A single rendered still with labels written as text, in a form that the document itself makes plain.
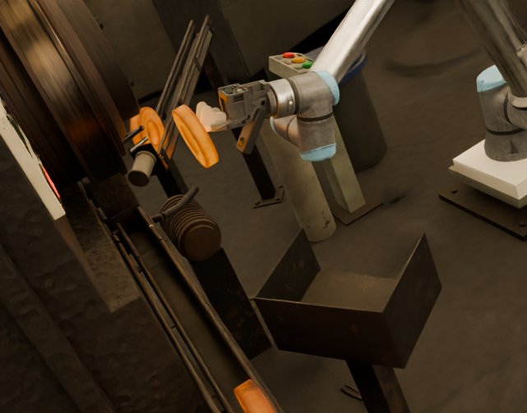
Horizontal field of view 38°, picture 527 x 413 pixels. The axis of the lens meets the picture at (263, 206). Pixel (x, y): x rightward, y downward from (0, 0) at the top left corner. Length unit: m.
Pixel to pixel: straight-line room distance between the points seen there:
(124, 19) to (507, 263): 2.65
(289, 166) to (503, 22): 0.85
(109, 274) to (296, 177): 1.30
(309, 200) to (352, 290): 1.13
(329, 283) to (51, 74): 0.66
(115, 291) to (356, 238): 1.47
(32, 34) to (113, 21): 2.92
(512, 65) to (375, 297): 0.93
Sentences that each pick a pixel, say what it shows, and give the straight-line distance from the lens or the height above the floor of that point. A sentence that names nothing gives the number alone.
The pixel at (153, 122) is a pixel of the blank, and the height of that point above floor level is 0.72.
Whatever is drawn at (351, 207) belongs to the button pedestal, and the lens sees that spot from 2.80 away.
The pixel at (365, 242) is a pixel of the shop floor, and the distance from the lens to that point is 2.66.
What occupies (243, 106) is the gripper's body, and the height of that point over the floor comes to 0.85.
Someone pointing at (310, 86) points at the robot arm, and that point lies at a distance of 1.87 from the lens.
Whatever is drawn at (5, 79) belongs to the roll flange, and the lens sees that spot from 1.45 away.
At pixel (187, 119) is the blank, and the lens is 1.76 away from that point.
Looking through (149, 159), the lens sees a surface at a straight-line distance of 2.17.
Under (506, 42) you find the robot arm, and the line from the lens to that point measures 2.18.
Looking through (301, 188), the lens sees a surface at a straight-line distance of 2.62.
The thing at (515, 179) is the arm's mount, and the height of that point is 0.17.
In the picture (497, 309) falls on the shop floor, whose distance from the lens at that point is 2.29.
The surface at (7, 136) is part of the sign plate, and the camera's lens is 1.17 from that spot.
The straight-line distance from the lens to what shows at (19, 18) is 1.46.
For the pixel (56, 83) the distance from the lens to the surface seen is 1.42.
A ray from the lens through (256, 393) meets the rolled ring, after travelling 1.18.
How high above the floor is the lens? 1.57
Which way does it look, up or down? 31 degrees down
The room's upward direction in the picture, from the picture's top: 24 degrees counter-clockwise
